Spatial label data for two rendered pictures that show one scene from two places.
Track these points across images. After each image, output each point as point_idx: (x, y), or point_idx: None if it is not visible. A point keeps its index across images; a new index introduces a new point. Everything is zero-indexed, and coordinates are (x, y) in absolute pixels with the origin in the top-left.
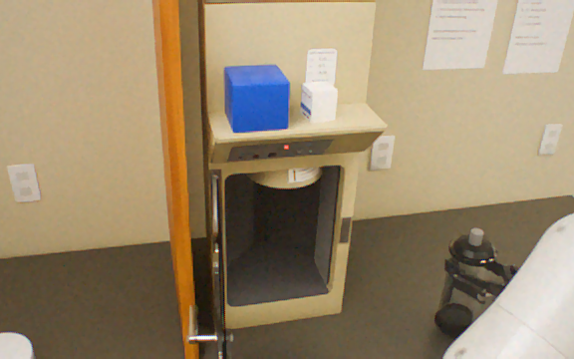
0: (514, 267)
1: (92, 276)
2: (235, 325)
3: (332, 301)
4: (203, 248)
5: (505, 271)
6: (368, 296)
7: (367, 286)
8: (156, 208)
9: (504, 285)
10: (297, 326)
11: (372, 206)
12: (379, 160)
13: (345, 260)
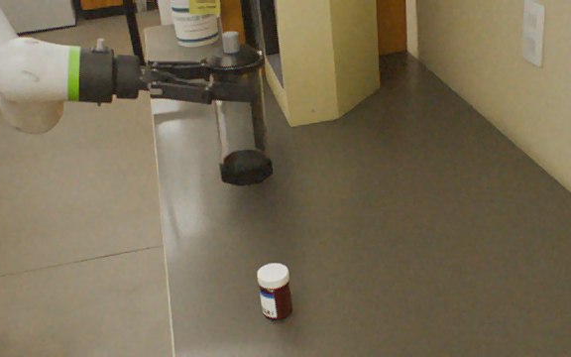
0: (200, 87)
1: None
2: (269, 82)
3: (285, 104)
4: (394, 60)
5: (192, 81)
6: (319, 140)
7: (339, 139)
8: (410, 8)
9: (151, 64)
10: (271, 109)
11: (528, 129)
12: (528, 43)
13: (282, 53)
